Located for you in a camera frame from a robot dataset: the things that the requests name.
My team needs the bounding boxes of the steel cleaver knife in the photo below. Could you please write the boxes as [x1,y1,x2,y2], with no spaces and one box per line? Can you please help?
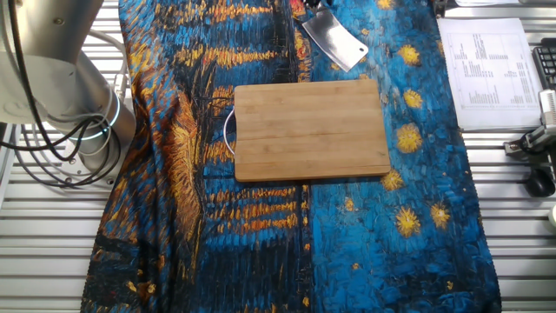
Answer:
[301,3,370,74]

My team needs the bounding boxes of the black cable bundle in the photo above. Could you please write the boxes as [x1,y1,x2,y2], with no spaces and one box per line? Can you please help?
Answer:
[0,0,122,191]

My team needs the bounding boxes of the printed paper sheet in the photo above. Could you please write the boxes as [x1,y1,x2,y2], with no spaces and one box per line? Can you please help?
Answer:
[436,17,545,131]

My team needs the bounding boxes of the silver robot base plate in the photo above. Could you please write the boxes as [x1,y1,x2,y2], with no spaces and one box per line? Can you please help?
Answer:
[57,73,119,193]

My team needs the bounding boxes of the black computer mouse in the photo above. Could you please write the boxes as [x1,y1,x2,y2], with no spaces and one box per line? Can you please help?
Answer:
[523,168,556,198]

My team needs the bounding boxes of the starry night painting tablecloth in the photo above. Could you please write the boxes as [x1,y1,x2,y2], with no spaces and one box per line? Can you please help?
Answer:
[80,0,503,313]

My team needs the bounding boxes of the black keyboard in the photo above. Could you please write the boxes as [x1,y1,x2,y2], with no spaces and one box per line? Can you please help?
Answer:
[531,37,556,90]

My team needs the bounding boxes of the bamboo cutting board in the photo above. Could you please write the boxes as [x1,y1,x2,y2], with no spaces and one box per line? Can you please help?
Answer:
[222,77,392,183]

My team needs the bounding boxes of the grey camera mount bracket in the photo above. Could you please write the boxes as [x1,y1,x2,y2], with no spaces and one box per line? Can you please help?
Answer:
[503,123,556,158]

